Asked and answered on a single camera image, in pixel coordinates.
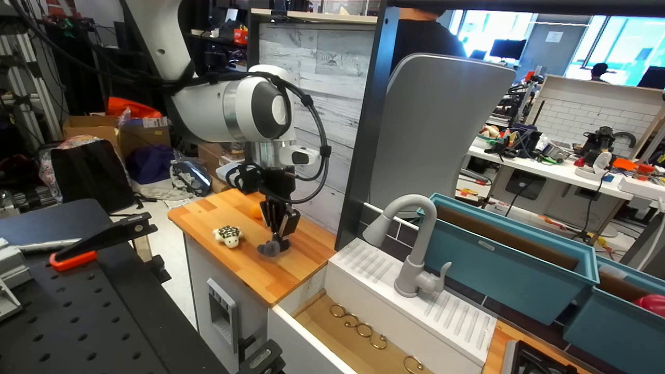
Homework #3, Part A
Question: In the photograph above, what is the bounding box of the grey wood backsplash panel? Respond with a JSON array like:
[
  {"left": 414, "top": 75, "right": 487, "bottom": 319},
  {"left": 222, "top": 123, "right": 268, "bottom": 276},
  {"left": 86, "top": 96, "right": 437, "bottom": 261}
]
[{"left": 249, "top": 15, "right": 379, "bottom": 236}]

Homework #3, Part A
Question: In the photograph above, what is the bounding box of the blue planter box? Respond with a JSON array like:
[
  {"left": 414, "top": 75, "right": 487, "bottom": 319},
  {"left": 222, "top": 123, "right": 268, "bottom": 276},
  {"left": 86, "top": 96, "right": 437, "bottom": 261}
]
[
  {"left": 425, "top": 193, "right": 598, "bottom": 323},
  {"left": 564, "top": 258, "right": 665, "bottom": 374}
]

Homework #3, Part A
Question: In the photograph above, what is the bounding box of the black vertical frame post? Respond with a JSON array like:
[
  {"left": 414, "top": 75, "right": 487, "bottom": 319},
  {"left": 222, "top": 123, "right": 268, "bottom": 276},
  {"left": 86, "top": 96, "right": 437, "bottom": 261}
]
[{"left": 335, "top": 6, "right": 398, "bottom": 249}]

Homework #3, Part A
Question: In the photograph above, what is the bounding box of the grey office chair near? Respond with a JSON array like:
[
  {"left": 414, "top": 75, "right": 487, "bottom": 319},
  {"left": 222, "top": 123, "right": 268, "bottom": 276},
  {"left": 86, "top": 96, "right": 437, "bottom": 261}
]
[{"left": 367, "top": 53, "right": 516, "bottom": 207}]

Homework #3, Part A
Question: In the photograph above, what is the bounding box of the black orange clamp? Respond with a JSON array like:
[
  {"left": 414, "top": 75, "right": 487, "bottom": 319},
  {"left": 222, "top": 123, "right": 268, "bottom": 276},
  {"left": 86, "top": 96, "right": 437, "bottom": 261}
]
[{"left": 47, "top": 213, "right": 157, "bottom": 272}]

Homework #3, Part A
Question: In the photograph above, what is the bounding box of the grey faucet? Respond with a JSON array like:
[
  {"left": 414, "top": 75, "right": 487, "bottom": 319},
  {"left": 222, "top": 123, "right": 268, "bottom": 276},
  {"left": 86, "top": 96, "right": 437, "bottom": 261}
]
[{"left": 362, "top": 193, "right": 450, "bottom": 300}]

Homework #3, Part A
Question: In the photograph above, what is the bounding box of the white sink basin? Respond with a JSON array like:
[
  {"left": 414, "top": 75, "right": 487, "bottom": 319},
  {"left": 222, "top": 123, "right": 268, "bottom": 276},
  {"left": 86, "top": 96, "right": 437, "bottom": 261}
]
[{"left": 268, "top": 236, "right": 498, "bottom": 374}]

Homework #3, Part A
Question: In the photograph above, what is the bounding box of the blue planter box far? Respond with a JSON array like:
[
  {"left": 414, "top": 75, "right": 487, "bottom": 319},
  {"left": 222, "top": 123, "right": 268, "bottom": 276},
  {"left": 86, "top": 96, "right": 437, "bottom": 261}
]
[{"left": 564, "top": 258, "right": 665, "bottom": 374}]

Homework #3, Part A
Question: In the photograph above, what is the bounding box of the green white turtle toy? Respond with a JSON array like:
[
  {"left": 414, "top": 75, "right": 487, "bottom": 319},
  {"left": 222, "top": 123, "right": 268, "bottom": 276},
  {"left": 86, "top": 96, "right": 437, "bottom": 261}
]
[{"left": 213, "top": 225, "right": 244, "bottom": 249}]

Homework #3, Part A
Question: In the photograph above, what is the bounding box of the orange ball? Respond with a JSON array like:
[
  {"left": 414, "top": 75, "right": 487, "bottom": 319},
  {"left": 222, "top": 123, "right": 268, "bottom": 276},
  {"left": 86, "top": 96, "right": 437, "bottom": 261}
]
[{"left": 247, "top": 201, "right": 263, "bottom": 220}]

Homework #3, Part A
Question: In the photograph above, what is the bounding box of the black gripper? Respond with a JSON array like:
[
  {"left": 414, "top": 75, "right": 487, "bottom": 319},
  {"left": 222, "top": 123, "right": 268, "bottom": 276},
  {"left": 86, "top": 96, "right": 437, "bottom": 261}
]
[{"left": 226, "top": 161, "right": 300, "bottom": 240}]

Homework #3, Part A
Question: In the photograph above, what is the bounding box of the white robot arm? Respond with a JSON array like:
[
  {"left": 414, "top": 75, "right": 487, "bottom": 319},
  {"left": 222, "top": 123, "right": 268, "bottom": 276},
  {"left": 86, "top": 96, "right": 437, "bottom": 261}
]
[{"left": 120, "top": 0, "right": 332, "bottom": 249}]

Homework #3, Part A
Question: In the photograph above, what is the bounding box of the black perforated table plate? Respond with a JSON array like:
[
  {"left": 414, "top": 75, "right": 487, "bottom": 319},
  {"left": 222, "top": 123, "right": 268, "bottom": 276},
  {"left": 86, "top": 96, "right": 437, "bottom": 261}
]
[{"left": 0, "top": 246, "right": 226, "bottom": 374}]

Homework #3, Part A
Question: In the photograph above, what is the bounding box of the blue planter box near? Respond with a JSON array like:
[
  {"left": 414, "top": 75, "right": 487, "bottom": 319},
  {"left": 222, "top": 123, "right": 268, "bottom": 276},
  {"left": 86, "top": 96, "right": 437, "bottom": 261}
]
[{"left": 425, "top": 193, "right": 598, "bottom": 323}]

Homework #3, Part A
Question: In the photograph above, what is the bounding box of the black gas stovetop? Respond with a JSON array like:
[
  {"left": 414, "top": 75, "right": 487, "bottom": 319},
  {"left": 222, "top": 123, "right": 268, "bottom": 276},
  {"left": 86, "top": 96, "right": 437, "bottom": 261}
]
[{"left": 502, "top": 340, "right": 578, "bottom": 374}]

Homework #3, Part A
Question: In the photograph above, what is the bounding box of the small dark grey toy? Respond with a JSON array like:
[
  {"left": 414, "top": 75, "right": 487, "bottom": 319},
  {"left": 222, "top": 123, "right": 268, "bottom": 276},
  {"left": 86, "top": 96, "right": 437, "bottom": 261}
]
[{"left": 258, "top": 239, "right": 291, "bottom": 258}]

